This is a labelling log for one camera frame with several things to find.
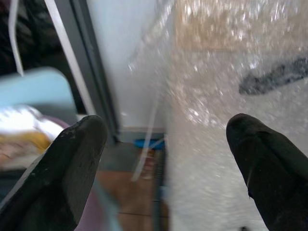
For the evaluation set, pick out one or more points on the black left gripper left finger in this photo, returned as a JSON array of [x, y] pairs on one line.
[[60, 173]]

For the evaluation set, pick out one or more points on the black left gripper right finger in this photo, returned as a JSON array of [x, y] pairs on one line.
[[272, 163]]

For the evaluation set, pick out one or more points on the white and yellow clothes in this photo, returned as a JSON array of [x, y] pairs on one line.
[[24, 134]]

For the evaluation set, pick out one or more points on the clear bubble wrap sheet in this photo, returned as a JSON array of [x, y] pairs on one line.
[[216, 96]]

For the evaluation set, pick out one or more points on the light blue laundry basket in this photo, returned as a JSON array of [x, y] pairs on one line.
[[36, 86]]

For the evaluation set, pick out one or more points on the blue plastic object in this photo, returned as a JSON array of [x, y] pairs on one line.
[[150, 144]]

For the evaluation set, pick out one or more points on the dark grey door frame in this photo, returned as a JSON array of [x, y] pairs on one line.
[[89, 60]]

